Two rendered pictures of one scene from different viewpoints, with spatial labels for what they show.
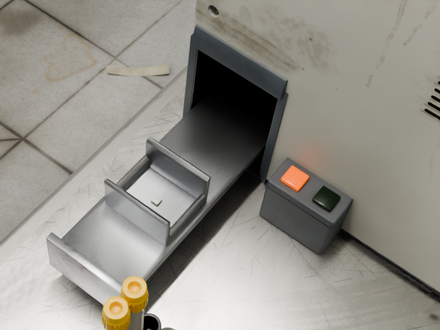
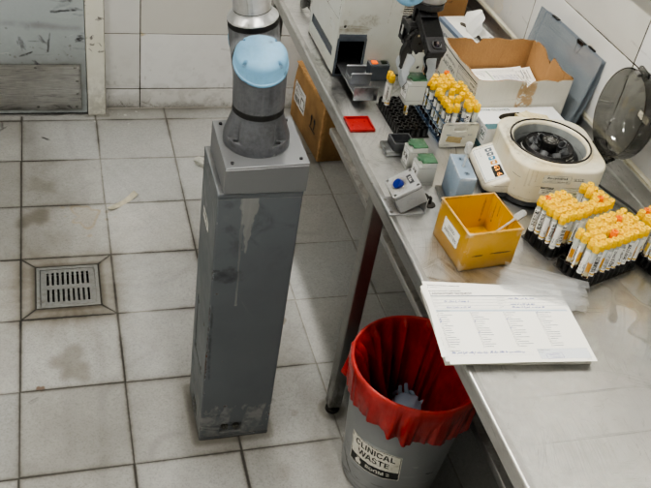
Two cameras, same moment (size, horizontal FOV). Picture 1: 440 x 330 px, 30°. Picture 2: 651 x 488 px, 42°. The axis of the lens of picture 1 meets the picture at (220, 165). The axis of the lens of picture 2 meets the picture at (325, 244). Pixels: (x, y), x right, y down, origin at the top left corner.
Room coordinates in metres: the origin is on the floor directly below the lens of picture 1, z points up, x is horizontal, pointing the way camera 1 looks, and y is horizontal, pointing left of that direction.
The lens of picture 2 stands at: (-1.06, 1.65, 2.00)
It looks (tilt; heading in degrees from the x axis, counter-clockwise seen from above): 38 degrees down; 311
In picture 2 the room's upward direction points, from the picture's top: 10 degrees clockwise
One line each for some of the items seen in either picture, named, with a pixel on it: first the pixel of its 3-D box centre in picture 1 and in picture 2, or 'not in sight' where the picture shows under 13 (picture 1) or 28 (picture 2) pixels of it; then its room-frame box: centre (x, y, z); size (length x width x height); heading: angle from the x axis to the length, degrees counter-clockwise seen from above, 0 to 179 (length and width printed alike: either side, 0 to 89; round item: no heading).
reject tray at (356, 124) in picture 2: not in sight; (358, 124); (0.18, 0.16, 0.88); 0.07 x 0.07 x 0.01; 62
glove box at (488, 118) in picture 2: not in sight; (520, 126); (-0.09, -0.16, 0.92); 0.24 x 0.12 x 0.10; 62
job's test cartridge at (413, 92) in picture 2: not in sight; (413, 89); (0.04, 0.15, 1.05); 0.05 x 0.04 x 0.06; 62
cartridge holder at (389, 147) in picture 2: not in sight; (400, 144); (0.04, 0.15, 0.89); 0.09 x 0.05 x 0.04; 63
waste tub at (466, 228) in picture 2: not in sight; (477, 230); (-0.32, 0.30, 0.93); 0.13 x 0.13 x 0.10; 67
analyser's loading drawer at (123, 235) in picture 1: (175, 177); (356, 73); (0.34, 0.03, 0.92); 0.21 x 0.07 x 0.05; 152
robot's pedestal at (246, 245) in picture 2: not in sight; (238, 303); (0.18, 0.52, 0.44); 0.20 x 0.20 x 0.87; 62
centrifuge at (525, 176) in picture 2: not in sight; (537, 160); (-0.23, -0.04, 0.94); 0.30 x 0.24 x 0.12; 53
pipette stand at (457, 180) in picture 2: not in sight; (457, 184); (-0.18, 0.20, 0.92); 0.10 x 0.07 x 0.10; 144
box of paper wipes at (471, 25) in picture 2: not in sight; (471, 31); (0.34, -0.47, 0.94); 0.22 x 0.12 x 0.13; 156
